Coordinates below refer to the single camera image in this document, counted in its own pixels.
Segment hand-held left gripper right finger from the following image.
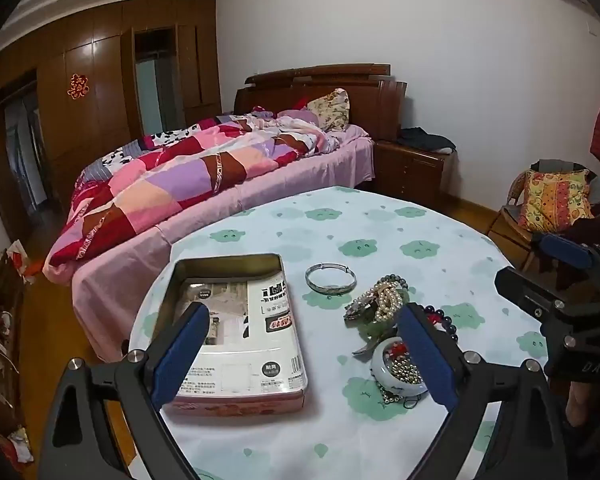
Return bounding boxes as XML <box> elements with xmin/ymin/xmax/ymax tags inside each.
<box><xmin>396</xmin><ymin>304</ymin><xmax>566</xmax><ymax>480</ymax></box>

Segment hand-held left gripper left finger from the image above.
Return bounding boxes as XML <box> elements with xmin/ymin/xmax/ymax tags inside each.
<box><xmin>39</xmin><ymin>302</ymin><xmax>211</xmax><ymax>480</ymax></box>

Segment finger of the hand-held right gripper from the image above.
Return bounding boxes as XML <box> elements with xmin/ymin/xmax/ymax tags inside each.
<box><xmin>495</xmin><ymin>266</ymin><xmax>598</xmax><ymax>336</ymax></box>
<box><xmin>532</xmin><ymin>232</ymin><xmax>600</xmax><ymax>281</ymax></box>

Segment gold bead necklace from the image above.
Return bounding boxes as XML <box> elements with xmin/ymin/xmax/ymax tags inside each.
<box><xmin>379</xmin><ymin>350</ymin><xmax>431</xmax><ymax>407</ymax></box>

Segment dark blue bead bracelet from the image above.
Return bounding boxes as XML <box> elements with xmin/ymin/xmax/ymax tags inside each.
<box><xmin>410</xmin><ymin>302</ymin><xmax>461</xmax><ymax>346</ymax></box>

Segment pale jade bangle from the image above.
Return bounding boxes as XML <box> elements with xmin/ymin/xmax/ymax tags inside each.
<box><xmin>371</xmin><ymin>337</ymin><xmax>431</xmax><ymax>401</ymax></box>

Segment pearl necklace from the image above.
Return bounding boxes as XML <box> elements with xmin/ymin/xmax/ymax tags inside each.
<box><xmin>367</xmin><ymin>275</ymin><xmax>411</xmax><ymax>323</ymax></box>

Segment rectangular metal tin box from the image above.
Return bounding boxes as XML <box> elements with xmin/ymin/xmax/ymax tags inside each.
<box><xmin>159</xmin><ymin>253</ymin><xmax>309</xmax><ymax>417</ymax></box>

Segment person's right hand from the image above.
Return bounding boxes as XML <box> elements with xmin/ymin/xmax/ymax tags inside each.
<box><xmin>565</xmin><ymin>380</ymin><xmax>600</xmax><ymax>428</ymax></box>

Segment yellow patterned cushion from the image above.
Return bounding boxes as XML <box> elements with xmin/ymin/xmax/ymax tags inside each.
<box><xmin>517</xmin><ymin>169</ymin><xmax>594</xmax><ymax>234</ymax></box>

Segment wooden chair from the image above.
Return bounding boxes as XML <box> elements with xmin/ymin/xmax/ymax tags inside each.
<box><xmin>487</xmin><ymin>159</ymin><xmax>600</xmax><ymax>272</ymax></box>

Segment printed paper sheet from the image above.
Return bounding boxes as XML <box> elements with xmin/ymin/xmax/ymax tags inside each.
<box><xmin>179</xmin><ymin>270</ymin><xmax>308</xmax><ymax>401</ymax></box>

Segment silver bangle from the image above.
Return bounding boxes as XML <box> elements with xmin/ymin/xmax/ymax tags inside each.
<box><xmin>305</xmin><ymin>263</ymin><xmax>357</xmax><ymax>293</ymax></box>

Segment round table with cloud cloth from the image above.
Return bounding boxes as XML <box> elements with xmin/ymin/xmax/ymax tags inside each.
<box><xmin>127</xmin><ymin>186</ymin><xmax>548</xmax><ymax>480</ymax></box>

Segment wooden nightstand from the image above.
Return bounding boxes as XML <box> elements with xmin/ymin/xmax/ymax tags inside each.
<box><xmin>372</xmin><ymin>139</ymin><xmax>456</xmax><ymax>202</ymax></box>

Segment dark folded clothes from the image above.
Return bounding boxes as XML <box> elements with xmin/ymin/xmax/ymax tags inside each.
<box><xmin>395</xmin><ymin>126</ymin><xmax>456</xmax><ymax>154</ymax></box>

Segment patchwork pink quilt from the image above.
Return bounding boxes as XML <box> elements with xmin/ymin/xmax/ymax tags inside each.
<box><xmin>45</xmin><ymin>110</ymin><xmax>342</xmax><ymax>273</ymax></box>

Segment red and white bag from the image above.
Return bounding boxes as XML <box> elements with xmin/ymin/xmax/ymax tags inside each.
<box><xmin>6</xmin><ymin>240</ymin><xmax>32</xmax><ymax>286</ymax></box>

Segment wooden bed pink sheet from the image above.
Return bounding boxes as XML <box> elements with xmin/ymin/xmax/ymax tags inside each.
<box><xmin>42</xmin><ymin>62</ymin><xmax>408</xmax><ymax>361</ymax></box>

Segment floral pillow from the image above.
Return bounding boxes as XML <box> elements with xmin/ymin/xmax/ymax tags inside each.
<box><xmin>306</xmin><ymin>88</ymin><xmax>351</xmax><ymax>132</ymax></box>

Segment brown wooden wardrobe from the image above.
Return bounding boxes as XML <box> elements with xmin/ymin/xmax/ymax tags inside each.
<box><xmin>0</xmin><ymin>0</ymin><xmax>222</xmax><ymax>243</ymax></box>

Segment red paper decoration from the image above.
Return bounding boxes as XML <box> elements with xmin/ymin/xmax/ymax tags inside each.
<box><xmin>66</xmin><ymin>74</ymin><xmax>91</xmax><ymax>101</ymax></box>

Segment silver chain bracelet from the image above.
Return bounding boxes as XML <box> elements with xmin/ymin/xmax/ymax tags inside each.
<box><xmin>344</xmin><ymin>292</ymin><xmax>381</xmax><ymax>321</ymax></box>

